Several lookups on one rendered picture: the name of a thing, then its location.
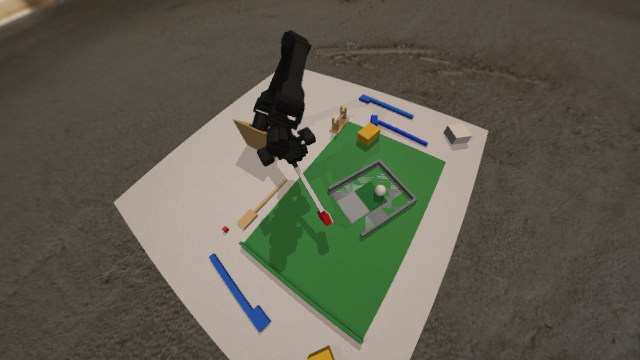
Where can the white golf ball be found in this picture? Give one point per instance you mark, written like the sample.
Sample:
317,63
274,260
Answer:
379,190

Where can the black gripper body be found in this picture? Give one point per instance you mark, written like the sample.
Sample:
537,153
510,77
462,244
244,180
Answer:
304,134

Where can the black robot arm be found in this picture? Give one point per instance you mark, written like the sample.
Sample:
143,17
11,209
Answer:
284,97

